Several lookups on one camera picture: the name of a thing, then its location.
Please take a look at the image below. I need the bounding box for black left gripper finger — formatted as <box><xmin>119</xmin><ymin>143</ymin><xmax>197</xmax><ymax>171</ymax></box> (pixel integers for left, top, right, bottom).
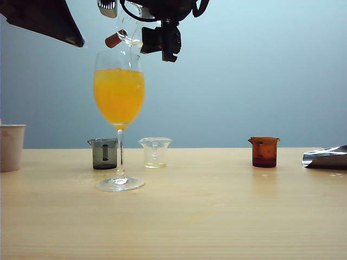
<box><xmin>0</xmin><ymin>0</ymin><xmax>85</xmax><ymax>49</ymax></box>

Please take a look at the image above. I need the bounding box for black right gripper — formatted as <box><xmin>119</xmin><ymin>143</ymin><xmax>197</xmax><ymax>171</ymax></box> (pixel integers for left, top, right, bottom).
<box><xmin>97</xmin><ymin>0</ymin><xmax>200</xmax><ymax>54</ymax></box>

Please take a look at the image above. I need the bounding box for wood-handled glass measuring cup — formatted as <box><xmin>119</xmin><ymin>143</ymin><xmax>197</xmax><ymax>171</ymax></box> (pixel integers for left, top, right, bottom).
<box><xmin>105</xmin><ymin>5</ymin><xmax>144</xmax><ymax>56</ymax></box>

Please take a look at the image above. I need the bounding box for wine glass with orange juice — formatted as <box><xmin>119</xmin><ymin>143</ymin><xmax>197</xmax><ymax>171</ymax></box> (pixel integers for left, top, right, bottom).
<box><xmin>93</xmin><ymin>50</ymin><xmax>146</xmax><ymax>193</ymax></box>

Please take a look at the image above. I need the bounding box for clear glass measuring cup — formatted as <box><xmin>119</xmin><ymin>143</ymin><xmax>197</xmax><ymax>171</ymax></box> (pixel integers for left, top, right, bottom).
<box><xmin>138</xmin><ymin>137</ymin><xmax>173</xmax><ymax>170</ymax></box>

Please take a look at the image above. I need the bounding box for off-white paper cup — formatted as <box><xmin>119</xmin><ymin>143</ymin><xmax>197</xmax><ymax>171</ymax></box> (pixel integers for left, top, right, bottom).
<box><xmin>0</xmin><ymin>124</ymin><xmax>27</xmax><ymax>173</ymax></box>

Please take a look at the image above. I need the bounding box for grey glass measuring cup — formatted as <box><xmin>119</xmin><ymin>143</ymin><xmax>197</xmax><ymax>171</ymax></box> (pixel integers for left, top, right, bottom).
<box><xmin>87</xmin><ymin>138</ymin><xmax>120</xmax><ymax>171</ymax></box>

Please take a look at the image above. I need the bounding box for amber glass measuring cup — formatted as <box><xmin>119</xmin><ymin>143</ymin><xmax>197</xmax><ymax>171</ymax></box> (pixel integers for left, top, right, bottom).
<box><xmin>247</xmin><ymin>136</ymin><xmax>281</xmax><ymax>168</ymax></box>

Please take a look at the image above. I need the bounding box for silver foil bag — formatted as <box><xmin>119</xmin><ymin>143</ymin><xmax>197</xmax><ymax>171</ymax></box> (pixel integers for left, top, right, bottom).
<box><xmin>301</xmin><ymin>145</ymin><xmax>347</xmax><ymax>171</ymax></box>

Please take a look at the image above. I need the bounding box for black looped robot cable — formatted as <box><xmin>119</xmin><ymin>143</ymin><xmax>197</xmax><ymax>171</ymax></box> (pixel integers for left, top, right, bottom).
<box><xmin>119</xmin><ymin>0</ymin><xmax>160</xmax><ymax>23</ymax></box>

